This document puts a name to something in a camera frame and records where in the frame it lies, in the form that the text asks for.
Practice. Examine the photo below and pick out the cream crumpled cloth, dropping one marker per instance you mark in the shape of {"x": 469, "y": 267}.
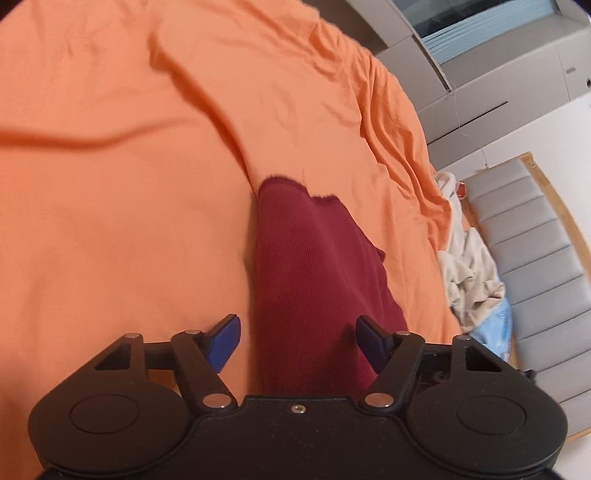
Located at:
{"x": 466, "y": 263}

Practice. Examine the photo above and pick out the light blue pleated blind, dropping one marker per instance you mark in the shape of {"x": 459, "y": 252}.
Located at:
{"x": 485, "y": 39}

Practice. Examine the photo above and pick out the grey built-in wardrobe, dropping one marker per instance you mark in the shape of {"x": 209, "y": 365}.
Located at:
{"x": 485, "y": 55}

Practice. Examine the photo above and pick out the grey padded headboard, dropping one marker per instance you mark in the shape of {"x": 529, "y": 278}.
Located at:
{"x": 535, "y": 277}

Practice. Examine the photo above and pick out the dark red long-sleeve shirt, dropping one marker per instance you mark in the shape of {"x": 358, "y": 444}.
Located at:
{"x": 314, "y": 286}

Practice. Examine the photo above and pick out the small orange cloth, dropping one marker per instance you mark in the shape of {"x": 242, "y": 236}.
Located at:
{"x": 461, "y": 189}

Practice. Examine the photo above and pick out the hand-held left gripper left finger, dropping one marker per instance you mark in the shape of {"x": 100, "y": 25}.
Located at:
{"x": 225, "y": 341}

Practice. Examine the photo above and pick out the orange bed sheet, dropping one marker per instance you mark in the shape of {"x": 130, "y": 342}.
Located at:
{"x": 138, "y": 184}

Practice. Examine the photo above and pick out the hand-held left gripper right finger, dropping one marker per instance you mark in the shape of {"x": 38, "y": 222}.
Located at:
{"x": 373, "y": 344}

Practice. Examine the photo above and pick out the light blue cloth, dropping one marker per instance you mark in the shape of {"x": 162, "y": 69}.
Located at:
{"x": 497, "y": 325}

